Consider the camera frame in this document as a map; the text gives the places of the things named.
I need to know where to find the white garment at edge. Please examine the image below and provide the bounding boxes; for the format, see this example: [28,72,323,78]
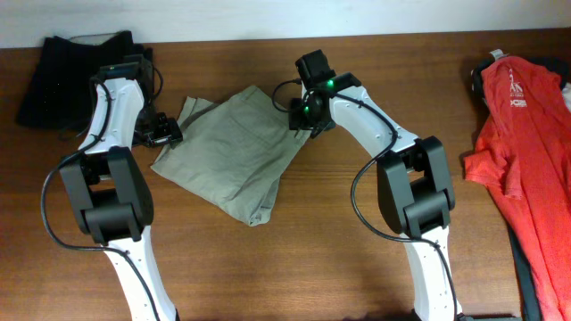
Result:
[561,82,571,111]

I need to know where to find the folded black garment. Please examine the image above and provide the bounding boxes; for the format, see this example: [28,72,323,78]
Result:
[16,31,153,131]

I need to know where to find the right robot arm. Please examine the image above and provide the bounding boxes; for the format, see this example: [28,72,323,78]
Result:
[289,50,464,320]

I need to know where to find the dark garment under pile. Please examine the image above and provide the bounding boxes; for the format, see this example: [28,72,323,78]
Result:
[470,56,571,321]

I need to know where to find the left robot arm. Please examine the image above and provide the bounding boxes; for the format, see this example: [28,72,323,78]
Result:
[55,54,183,320]

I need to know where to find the khaki shorts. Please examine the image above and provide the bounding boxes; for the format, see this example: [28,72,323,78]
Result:
[151,86,310,226]

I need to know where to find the red printed t-shirt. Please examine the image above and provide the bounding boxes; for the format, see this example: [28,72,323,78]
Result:
[463,55,571,321]

